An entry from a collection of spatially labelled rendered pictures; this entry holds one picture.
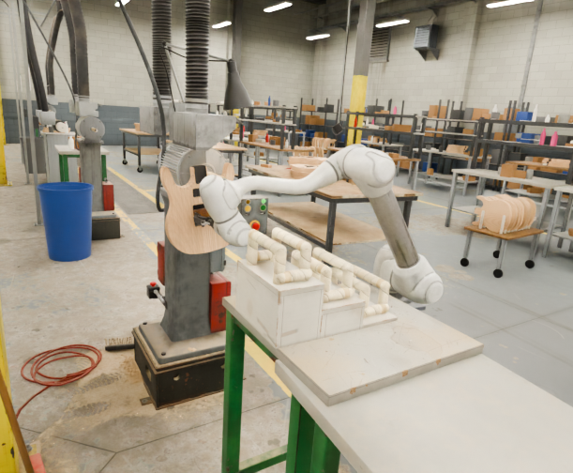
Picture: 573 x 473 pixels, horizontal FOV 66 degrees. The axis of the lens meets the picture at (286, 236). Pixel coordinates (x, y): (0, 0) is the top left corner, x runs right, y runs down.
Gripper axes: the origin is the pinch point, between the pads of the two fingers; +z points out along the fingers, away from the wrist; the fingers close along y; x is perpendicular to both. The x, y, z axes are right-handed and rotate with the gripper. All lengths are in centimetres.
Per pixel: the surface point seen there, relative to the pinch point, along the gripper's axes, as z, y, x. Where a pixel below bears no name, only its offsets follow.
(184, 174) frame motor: 15.9, -2.0, 16.5
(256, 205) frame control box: 14.5, 33.8, -4.7
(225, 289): 30, 19, -54
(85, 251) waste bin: 283, -27, -94
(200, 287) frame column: 32, 5, -50
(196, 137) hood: -12.9, -4.7, 35.4
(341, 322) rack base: -93, 5, -14
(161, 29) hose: 57, 8, 83
